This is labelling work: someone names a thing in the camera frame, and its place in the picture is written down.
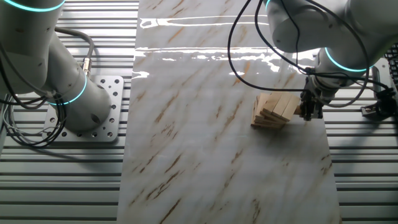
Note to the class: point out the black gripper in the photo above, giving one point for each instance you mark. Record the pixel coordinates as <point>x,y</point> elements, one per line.
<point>315,92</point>

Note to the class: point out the grey clamp device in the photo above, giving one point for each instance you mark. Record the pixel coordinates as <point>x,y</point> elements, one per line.
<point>385,102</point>

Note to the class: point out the black keyboard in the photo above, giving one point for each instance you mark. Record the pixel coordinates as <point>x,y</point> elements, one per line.
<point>394,63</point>

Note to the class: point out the white marble pattern mat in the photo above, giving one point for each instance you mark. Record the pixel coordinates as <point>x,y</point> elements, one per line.
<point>202,155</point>

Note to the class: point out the silver depth camera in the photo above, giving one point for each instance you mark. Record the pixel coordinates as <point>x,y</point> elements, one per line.
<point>380,74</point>

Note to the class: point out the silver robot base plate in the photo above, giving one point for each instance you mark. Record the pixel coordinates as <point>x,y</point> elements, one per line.
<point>115,93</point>

